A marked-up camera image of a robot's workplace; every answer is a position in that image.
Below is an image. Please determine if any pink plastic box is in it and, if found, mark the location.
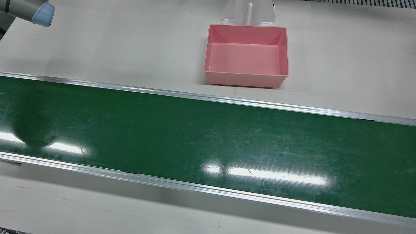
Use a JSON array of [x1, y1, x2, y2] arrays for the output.
[[204, 24, 289, 88]]

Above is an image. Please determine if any green conveyor belt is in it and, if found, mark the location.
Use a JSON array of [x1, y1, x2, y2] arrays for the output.
[[0, 71, 416, 228]]

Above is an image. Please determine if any white pillar stand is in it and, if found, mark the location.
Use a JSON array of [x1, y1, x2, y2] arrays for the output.
[[223, 0, 276, 26]]

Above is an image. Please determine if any grey slotted grille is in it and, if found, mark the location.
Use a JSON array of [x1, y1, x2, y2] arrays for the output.
[[302, 0, 416, 9]]

